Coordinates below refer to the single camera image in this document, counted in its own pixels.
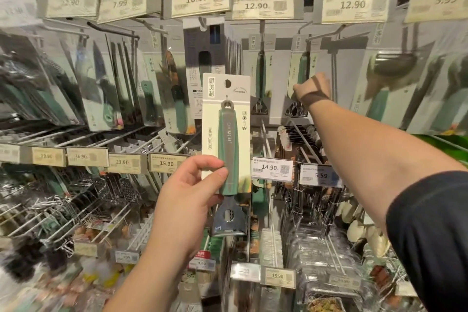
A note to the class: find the person's right hand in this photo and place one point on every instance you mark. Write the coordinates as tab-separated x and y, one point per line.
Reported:
314	90

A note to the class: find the person's left hand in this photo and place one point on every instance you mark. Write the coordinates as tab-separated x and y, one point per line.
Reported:
179	213

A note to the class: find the person's right fingers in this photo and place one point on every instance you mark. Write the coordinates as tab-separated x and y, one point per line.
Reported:
300	89

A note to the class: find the person's left thumb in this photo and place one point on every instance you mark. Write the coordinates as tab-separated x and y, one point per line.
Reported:
208	181

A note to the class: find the person's right forearm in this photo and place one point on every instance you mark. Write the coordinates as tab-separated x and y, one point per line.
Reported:
365	151

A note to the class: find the person's left forearm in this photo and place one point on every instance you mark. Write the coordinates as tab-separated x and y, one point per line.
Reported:
146	286

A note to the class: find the hanging packaged green peeler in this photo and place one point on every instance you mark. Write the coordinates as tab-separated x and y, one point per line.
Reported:
260	74
302	63

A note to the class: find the small yellow price tag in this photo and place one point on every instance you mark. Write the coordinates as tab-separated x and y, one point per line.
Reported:
167	163
47	156
123	163
87	156
9	153

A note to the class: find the packaged metal rod tool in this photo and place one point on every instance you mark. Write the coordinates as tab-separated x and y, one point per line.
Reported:
343	66

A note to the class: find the row of black utensils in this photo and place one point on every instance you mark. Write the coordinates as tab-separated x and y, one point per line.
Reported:
299	140

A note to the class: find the packaged metal skewers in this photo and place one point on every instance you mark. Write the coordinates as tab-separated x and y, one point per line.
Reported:
234	48

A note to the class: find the red and white price tag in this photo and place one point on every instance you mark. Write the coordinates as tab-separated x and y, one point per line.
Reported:
201	263

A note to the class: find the packaged brown and green tool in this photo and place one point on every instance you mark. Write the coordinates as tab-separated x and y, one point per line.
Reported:
175	99

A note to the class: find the row of large price tags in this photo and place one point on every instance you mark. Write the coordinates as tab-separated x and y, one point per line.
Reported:
263	5

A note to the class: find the low grey price tag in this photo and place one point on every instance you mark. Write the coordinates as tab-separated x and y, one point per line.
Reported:
245	272
127	256

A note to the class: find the packaged small green peeler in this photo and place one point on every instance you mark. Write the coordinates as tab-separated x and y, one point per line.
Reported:
149	96

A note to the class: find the dark grey card package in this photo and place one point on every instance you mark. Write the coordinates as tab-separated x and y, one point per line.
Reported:
204	48

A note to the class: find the clear bottle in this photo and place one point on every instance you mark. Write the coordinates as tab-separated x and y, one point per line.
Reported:
188	297

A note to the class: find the low yellow price tag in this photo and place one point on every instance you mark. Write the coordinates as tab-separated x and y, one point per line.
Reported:
344	281
278	277
86	249

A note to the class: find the packaged dark slim tools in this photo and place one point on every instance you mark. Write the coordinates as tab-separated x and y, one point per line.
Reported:
122	81

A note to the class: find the stack of clear plastic packages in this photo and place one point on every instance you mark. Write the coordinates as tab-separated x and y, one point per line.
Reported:
321	253

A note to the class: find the group of cream spoons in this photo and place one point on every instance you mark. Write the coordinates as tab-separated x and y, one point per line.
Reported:
365	227

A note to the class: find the dark sleeve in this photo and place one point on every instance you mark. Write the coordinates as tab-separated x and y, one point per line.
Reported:
431	235

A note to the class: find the hanging stack of packaged utensils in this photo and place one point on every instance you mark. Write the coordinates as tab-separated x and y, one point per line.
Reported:
33	81

